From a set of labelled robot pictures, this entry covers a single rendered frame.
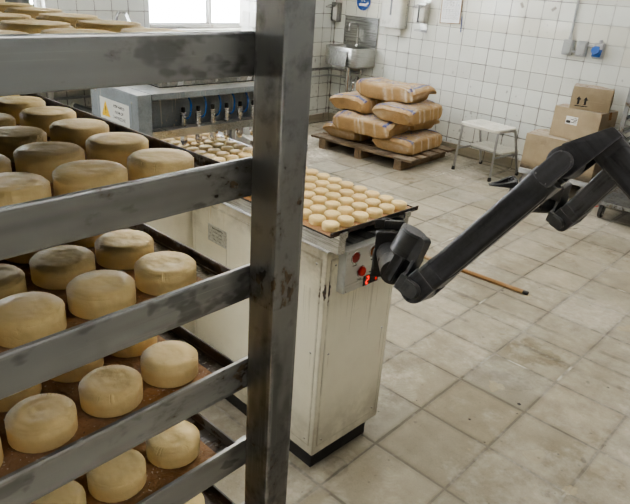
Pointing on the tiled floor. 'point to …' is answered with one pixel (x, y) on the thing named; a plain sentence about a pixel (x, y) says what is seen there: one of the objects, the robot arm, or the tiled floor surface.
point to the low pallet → (382, 151)
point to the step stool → (489, 142)
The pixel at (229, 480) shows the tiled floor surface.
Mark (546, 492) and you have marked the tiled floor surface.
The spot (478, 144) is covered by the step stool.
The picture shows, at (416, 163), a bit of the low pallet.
